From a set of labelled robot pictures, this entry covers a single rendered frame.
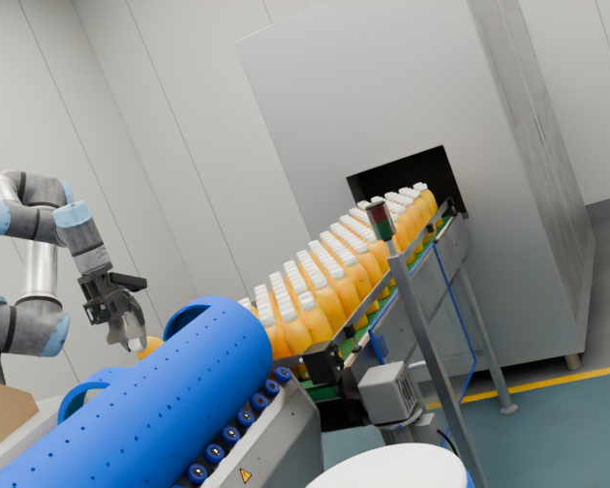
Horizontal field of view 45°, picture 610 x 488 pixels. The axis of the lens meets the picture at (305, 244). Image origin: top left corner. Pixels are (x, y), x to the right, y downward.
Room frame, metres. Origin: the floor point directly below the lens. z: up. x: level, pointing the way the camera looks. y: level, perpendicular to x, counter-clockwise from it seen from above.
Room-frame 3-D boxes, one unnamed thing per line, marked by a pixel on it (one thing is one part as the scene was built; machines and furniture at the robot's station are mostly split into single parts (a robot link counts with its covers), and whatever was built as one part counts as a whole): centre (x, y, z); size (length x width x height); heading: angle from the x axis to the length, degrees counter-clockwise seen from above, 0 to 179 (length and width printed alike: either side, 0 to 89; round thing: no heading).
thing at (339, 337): (2.59, -0.32, 0.96); 1.60 x 0.01 x 0.03; 153
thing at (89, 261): (1.66, 0.45, 1.44); 0.08 x 0.08 x 0.05
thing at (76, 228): (1.66, 0.46, 1.52); 0.09 x 0.08 x 0.11; 29
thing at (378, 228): (2.07, -0.23, 1.18); 0.06 x 0.06 x 0.05
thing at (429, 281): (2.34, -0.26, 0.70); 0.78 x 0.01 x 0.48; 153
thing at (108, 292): (1.65, 0.46, 1.36); 0.09 x 0.08 x 0.12; 153
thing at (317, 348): (1.85, 0.07, 0.95); 0.10 x 0.07 x 0.10; 63
